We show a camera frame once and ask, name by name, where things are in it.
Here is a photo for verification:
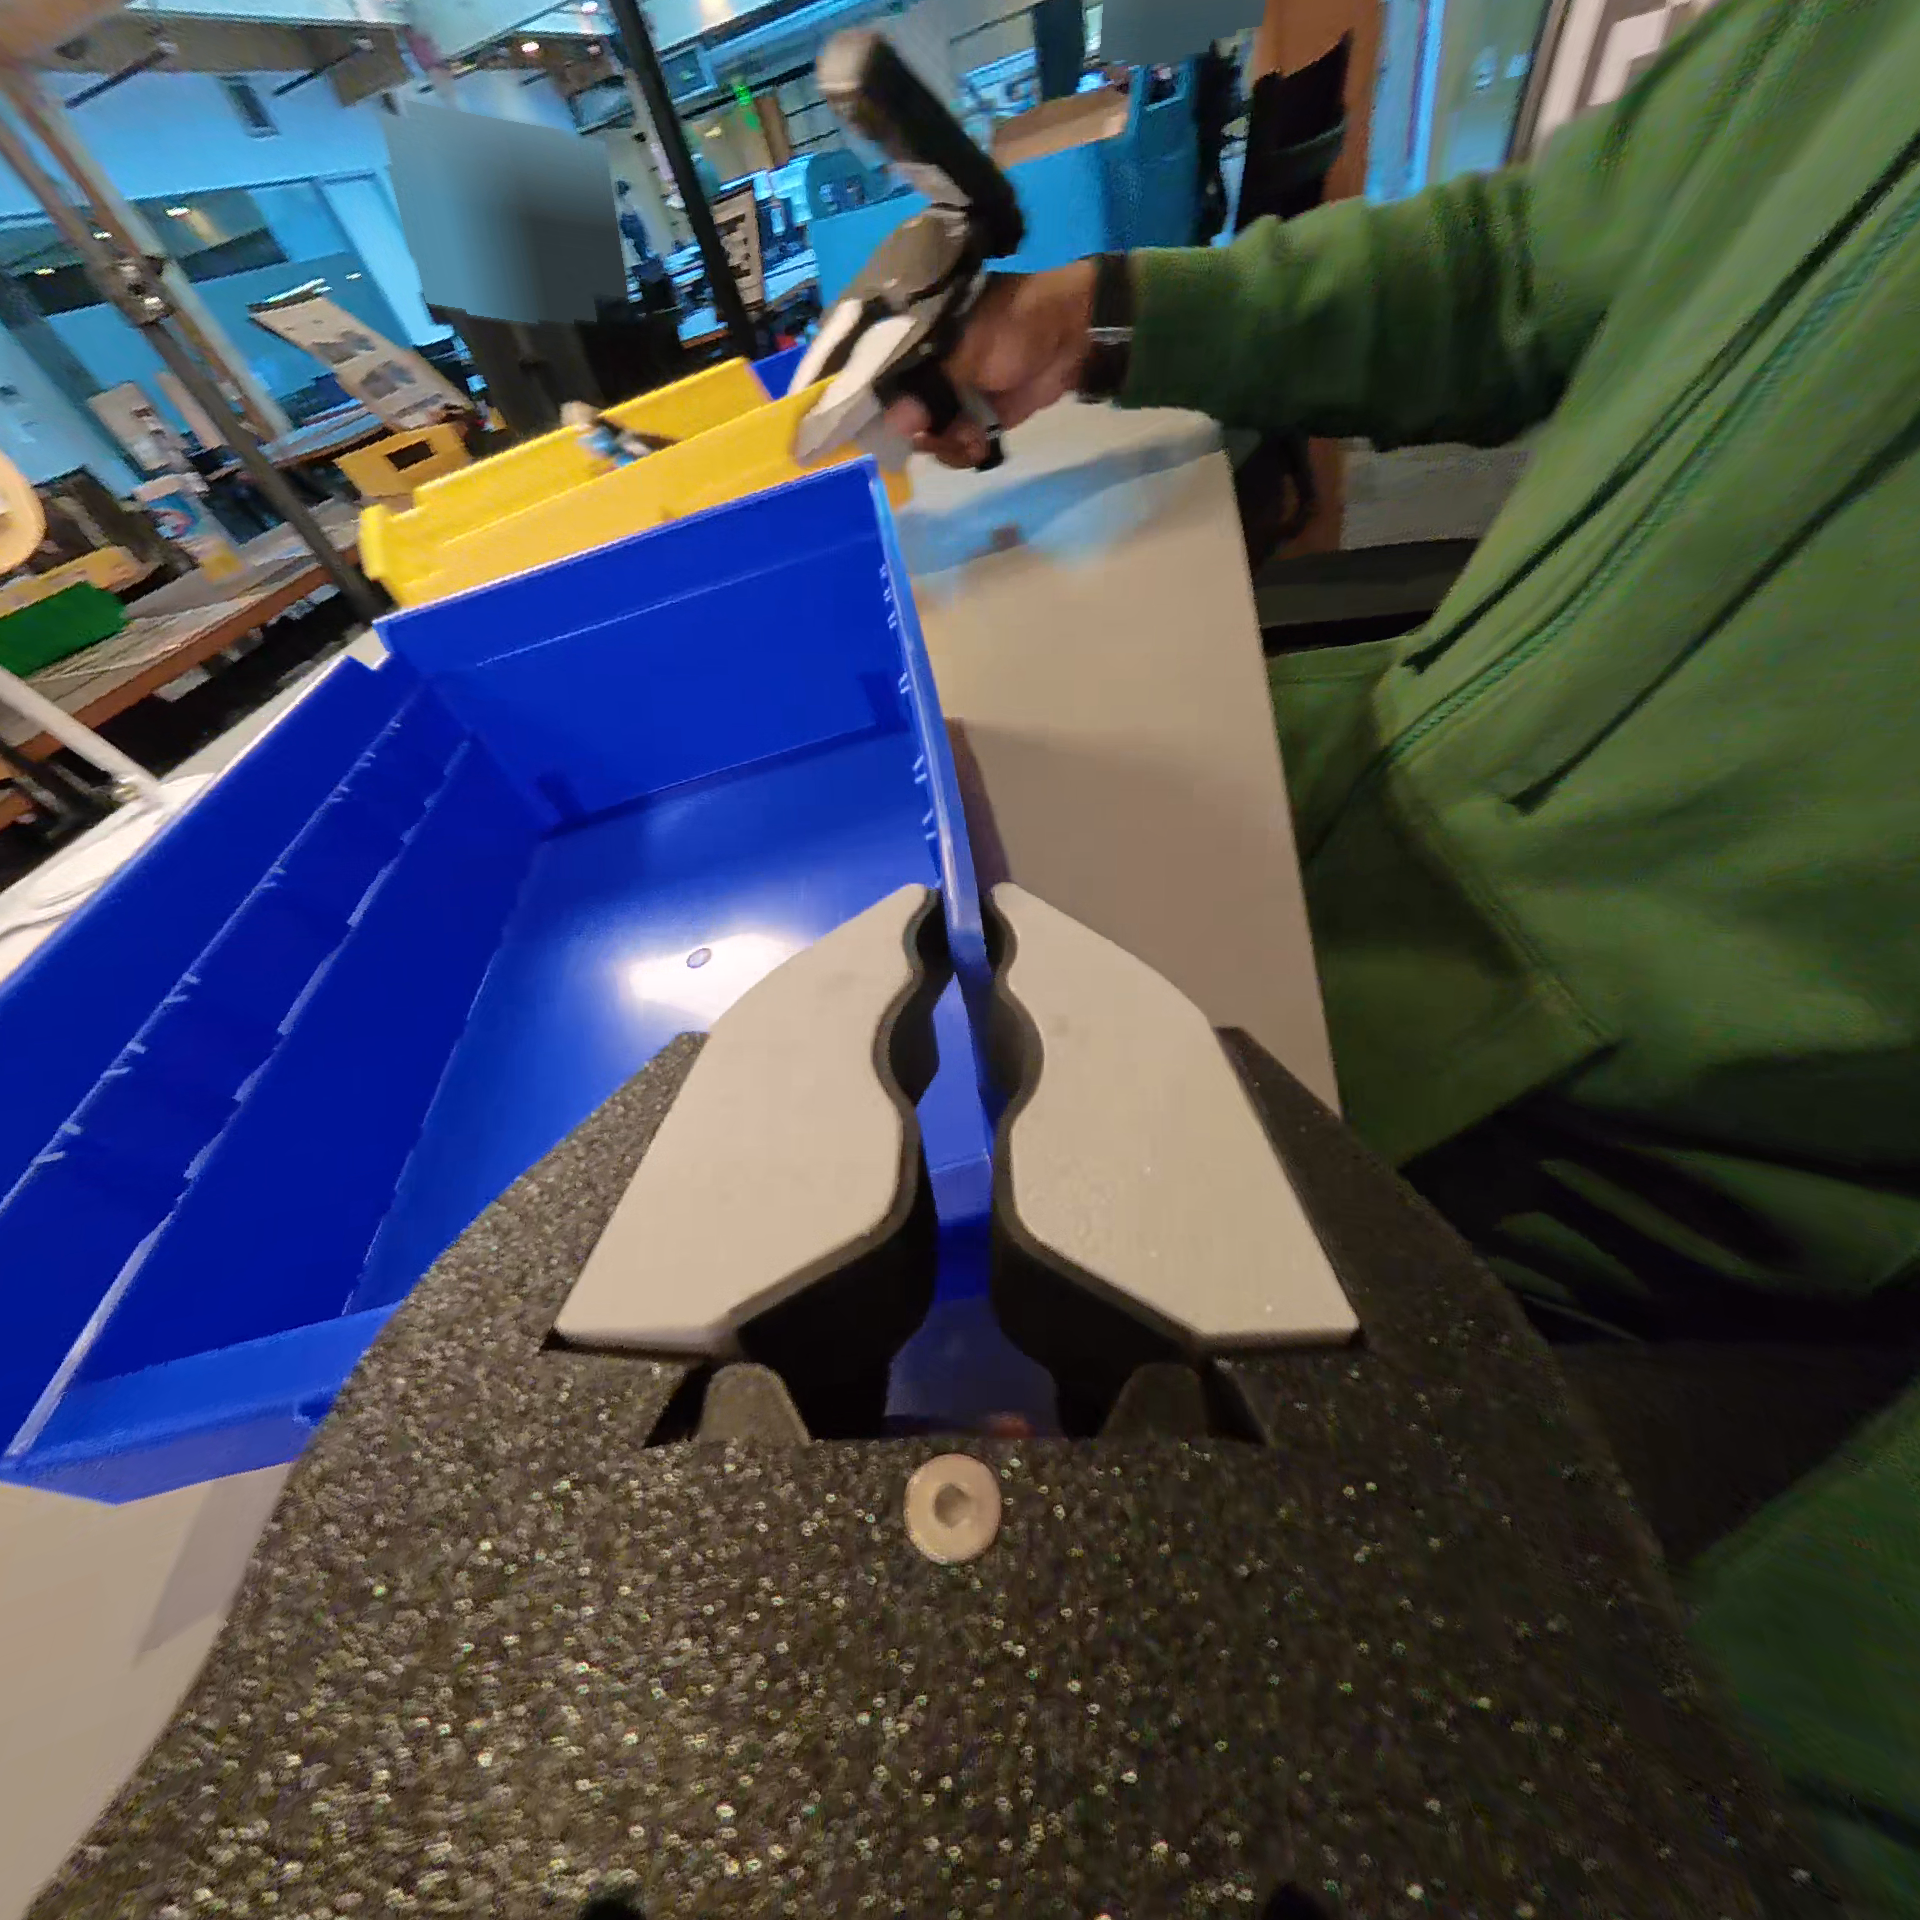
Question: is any small yellow bin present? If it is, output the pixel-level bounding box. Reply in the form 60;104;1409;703
333;424;480;505

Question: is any instruction sheet stand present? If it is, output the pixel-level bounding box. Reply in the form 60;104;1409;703
248;293;480;437

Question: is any yellow storage bin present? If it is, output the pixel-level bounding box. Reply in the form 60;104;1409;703
356;358;917;609

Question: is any black wristwatch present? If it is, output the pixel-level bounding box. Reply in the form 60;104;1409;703
1083;253;1137;406

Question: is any person's right hand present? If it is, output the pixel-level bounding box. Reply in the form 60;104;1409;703
901;258;1113;472

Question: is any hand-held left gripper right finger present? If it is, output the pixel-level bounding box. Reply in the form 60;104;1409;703
984;881;1364;1440

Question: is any blue partition panel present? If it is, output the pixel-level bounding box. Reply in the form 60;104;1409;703
1089;67;1225;265

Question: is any wooden workbench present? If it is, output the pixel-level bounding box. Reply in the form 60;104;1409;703
0;547;368;819

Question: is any green box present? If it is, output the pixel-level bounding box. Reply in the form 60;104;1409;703
0;577;129;681

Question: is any black metal pole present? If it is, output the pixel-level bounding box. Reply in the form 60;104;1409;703
609;0;758;361

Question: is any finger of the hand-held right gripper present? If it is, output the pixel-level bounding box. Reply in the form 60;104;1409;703
784;293;921;466

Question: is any white desk lamp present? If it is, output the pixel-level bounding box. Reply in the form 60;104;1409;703
0;662;214;941

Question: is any black office chair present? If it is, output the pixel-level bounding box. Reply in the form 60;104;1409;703
1237;37;1354;227

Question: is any cardboard box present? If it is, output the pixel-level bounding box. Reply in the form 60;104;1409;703
990;82;1133;169

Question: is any grey metal pole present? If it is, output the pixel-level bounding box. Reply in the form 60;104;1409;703
0;67;378;633

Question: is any blue storage bin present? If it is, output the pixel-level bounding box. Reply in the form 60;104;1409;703
0;457;1004;1505

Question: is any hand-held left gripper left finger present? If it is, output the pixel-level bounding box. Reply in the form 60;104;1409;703
550;882;944;1438

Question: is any person in green sweater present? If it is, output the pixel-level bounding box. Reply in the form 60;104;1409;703
1260;0;1920;1920

